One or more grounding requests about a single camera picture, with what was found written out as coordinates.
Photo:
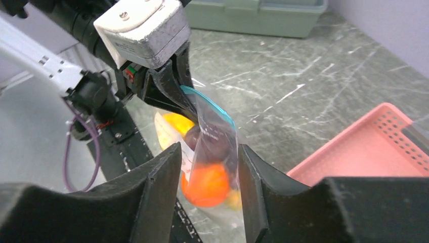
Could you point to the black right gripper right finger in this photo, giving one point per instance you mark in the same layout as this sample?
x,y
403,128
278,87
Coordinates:
x,y
277,208

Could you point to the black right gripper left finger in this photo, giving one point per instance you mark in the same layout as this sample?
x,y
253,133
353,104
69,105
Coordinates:
x,y
30,213

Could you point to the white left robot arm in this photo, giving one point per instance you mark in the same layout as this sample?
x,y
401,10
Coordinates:
x,y
86,91

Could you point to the clear zip top bag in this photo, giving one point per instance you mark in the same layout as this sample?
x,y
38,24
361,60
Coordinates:
x,y
222,223

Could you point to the orange fruit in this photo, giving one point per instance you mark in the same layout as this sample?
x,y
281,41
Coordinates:
x,y
207,186

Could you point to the yellow lemon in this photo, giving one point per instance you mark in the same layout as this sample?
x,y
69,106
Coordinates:
x,y
179,122

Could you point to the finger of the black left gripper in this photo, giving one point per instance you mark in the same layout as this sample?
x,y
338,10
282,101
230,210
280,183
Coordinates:
x,y
182,66
162,90

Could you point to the grey green storage box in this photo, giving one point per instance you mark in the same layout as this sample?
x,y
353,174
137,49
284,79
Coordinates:
x,y
293,19

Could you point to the dark red passion fruit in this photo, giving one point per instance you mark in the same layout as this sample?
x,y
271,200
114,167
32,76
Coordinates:
x,y
208,148

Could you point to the pink plastic basket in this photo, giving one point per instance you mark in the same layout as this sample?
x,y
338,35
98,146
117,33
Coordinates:
x,y
372,146

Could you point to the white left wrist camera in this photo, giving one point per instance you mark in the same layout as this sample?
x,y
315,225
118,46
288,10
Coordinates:
x,y
144,32

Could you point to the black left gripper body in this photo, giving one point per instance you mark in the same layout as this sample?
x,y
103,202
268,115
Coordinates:
x,y
130,79

